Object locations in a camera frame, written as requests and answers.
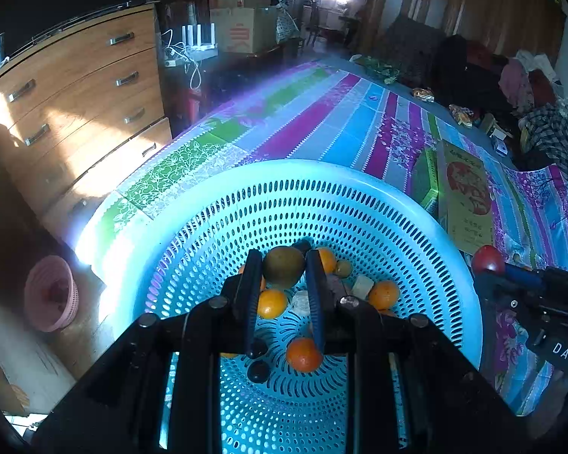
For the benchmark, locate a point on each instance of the dark wooden table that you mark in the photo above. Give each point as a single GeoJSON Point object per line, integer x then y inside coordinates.
{"type": "Point", "coordinates": [236, 71]}

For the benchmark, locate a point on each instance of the green bag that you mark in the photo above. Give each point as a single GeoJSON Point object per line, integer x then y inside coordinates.
{"type": "Point", "coordinates": [381, 68]}

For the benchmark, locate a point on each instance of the plaid throw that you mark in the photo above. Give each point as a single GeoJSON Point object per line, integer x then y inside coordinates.
{"type": "Point", "coordinates": [412, 42]}

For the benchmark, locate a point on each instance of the small white box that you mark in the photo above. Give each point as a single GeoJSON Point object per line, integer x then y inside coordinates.
{"type": "Point", "coordinates": [501, 148]}

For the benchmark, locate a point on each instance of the checked shirt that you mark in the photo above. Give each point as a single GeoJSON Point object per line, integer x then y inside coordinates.
{"type": "Point", "coordinates": [554, 137]}

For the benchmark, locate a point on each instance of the gold box with red print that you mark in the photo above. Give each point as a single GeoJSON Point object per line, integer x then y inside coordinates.
{"type": "Point", "coordinates": [466, 198]}

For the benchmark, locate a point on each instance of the small orange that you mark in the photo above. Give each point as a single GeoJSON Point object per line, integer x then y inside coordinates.
{"type": "Point", "coordinates": [272, 303]}
{"type": "Point", "coordinates": [329, 260]}
{"type": "Point", "coordinates": [383, 294]}
{"type": "Point", "coordinates": [304, 354]}

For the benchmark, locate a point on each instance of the pink garment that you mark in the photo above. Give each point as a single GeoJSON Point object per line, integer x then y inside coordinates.
{"type": "Point", "coordinates": [516, 83]}

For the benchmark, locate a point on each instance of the cut sugarcane piece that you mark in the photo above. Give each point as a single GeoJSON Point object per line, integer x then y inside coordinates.
{"type": "Point", "coordinates": [362, 287]}
{"type": "Point", "coordinates": [302, 302]}

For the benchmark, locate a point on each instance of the red tomato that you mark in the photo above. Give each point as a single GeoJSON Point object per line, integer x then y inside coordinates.
{"type": "Point", "coordinates": [488, 260]}

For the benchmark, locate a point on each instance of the wooden chest of drawers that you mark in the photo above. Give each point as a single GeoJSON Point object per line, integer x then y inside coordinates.
{"type": "Point", "coordinates": [75, 85]}

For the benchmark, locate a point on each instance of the blue plastic colander basket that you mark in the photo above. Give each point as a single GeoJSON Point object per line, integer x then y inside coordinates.
{"type": "Point", "coordinates": [359, 217]}

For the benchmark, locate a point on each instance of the yellow snack packet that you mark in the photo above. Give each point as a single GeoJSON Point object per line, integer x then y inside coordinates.
{"type": "Point", "coordinates": [461, 116]}
{"type": "Point", "coordinates": [423, 94]}

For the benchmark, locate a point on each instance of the white mesh bag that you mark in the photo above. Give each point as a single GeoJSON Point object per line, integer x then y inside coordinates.
{"type": "Point", "coordinates": [286, 23]}

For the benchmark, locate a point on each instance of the pink plastic basket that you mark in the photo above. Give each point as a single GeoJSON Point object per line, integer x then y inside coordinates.
{"type": "Point", "coordinates": [52, 293]}

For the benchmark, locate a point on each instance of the wooden wardrobe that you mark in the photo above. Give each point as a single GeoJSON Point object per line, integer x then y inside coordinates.
{"type": "Point", "coordinates": [454, 4]}

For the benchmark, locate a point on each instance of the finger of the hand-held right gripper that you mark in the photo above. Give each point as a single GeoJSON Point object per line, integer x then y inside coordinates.
{"type": "Point", "coordinates": [523, 274]}
{"type": "Point", "coordinates": [490, 283]}

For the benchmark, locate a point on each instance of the purple skinned sugarcane piece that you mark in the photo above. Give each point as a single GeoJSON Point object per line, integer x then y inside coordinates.
{"type": "Point", "coordinates": [338, 286]}

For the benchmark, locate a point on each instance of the small tan box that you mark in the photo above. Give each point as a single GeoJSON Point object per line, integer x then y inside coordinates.
{"type": "Point", "coordinates": [494, 126]}

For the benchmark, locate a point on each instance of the floral striped bedsheet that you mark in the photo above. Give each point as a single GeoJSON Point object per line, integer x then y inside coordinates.
{"type": "Point", "coordinates": [312, 123]}

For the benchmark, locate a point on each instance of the dark clothes heap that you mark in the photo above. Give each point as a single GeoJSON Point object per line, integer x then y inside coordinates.
{"type": "Point", "coordinates": [468, 75]}

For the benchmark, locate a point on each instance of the dark plum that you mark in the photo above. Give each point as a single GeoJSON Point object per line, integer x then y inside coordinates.
{"type": "Point", "coordinates": [260, 347]}
{"type": "Point", "coordinates": [258, 371]}

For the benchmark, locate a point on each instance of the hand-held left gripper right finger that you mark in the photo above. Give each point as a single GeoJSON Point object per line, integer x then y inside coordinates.
{"type": "Point", "coordinates": [318, 312]}

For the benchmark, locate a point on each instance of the white router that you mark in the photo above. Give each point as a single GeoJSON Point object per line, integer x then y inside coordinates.
{"type": "Point", "coordinates": [196, 38]}

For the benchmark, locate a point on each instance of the green flat box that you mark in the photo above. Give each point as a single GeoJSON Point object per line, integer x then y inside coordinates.
{"type": "Point", "coordinates": [426, 182]}

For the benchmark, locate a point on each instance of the white garment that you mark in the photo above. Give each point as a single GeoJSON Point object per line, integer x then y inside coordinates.
{"type": "Point", "coordinates": [537, 62]}

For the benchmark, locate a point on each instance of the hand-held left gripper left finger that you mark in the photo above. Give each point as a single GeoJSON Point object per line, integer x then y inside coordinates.
{"type": "Point", "coordinates": [250, 302]}

